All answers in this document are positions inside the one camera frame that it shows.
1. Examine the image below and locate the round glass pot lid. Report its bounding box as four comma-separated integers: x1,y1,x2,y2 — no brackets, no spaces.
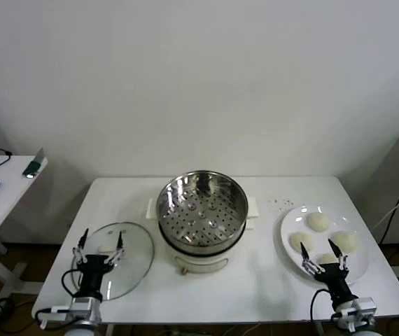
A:
79,221,155,302

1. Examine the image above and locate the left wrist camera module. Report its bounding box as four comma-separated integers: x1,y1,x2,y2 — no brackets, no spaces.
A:
72,296,102,314

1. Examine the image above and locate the white oval plate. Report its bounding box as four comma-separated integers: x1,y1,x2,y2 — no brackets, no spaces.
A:
279,205,371,285

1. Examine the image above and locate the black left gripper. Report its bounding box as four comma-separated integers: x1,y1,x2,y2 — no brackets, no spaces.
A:
72,228,126,298

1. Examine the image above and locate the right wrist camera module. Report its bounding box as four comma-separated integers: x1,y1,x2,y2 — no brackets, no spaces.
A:
355,297,377,316

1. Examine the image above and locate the brown crumb scatter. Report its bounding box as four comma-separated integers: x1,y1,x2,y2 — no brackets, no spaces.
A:
267,197,293,208

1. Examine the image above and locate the white thin cable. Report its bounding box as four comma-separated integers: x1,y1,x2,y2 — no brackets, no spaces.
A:
370,195,399,230

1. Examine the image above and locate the perforated steel steamer basket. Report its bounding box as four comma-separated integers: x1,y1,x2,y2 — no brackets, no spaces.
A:
146,170,259,253

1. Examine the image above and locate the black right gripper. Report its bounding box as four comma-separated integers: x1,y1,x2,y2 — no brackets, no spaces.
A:
300,239,353,302

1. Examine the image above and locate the green handled scraper tool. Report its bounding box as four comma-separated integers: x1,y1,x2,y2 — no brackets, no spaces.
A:
22,147,45,179

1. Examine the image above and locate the white steamed baozi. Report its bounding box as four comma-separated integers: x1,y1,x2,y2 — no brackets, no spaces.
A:
316,253,340,267
307,212,330,232
331,231,358,253
289,232,315,253

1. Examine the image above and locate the white side table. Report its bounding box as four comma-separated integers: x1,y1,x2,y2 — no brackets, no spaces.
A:
0,155,48,293

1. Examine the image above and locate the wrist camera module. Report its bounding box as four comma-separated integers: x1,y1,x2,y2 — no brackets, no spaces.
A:
72,296,102,314
355,297,377,316

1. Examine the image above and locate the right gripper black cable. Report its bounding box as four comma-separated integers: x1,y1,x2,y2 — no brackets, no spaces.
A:
310,288,333,323

